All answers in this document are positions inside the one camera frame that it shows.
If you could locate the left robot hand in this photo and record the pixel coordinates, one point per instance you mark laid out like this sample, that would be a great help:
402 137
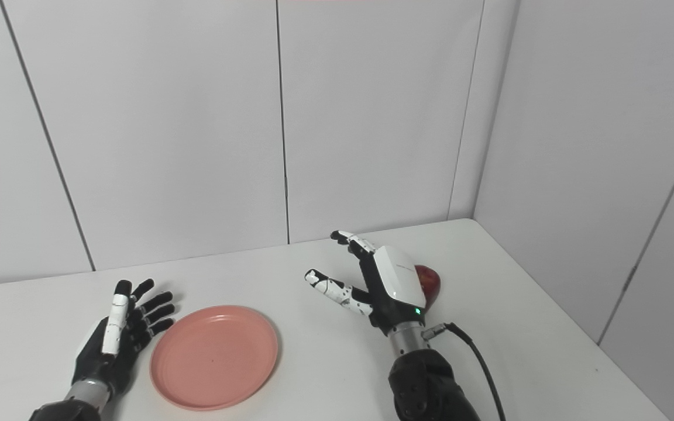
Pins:
116 339

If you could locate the pink plate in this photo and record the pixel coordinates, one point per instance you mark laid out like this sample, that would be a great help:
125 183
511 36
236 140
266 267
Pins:
215 356

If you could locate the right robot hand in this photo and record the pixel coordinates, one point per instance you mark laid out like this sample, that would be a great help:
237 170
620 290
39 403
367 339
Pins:
387 286

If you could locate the red apple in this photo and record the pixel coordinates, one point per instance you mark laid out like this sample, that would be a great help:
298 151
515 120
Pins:
428 283

